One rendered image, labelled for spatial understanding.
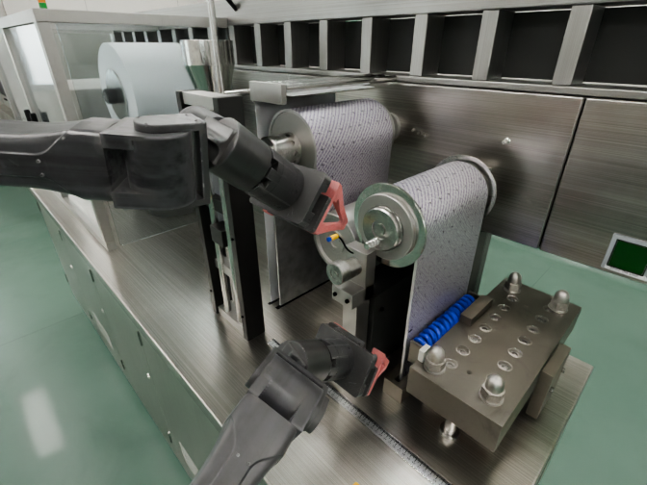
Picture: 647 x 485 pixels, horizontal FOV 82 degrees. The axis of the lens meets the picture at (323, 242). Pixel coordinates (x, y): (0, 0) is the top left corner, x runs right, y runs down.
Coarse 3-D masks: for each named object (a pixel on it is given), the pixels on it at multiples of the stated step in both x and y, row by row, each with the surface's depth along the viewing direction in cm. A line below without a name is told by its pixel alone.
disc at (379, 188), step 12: (372, 192) 62; (384, 192) 60; (396, 192) 58; (360, 204) 65; (408, 204) 57; (420, 216) 57; (420, 228) 57; (360, 240) 68; (420, 240) 58; (420, 252) 59; (384, 264) 65; (396, 264) 63; (408, 264) 61
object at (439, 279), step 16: (480, 224) 75; (464, 240) 72; (432, 256) 64; (448, 256) 69; (464, 256) 75; (416, 272) 62; (432, 272) 66; (448, 272) 72; (464, 272) 78; (416, 288) 64; (432, 288) 69; (448, 288) 74; (464, 288) 81; (416, 304) 66; (432, 304) 72; (448, 304) 78; (416, 320) 69; (432, 320) 75
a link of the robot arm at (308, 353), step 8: (280, 344) 47; (288, 344) 46; (296, 344) 46; (304, 344) 46; (312, 344) 47; (320, 344) 48; (288, 352) 46; (296, 352) 45; (304, 352) 45; (312, 352) 46; (320, 352) 47; (328, 352) 48; (296, 360) 45; (304, 360) 45; (312, 360) 45; (320, 360) 46; (328, 360) 48; (304, 368) 44; (312, 368) 45; (320, 368) 46; (328, 368) 48; (320, 376) 47
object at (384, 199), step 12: (372, 204) 62; (384, 204) 60; (396, 204) 58; (360, 216) 65; (408, 216) 57; (360, 228) 66; (408, 228) 58; (408, 240) 59; (384, 252) 63; (396, 252) 61; (408, 252) 60
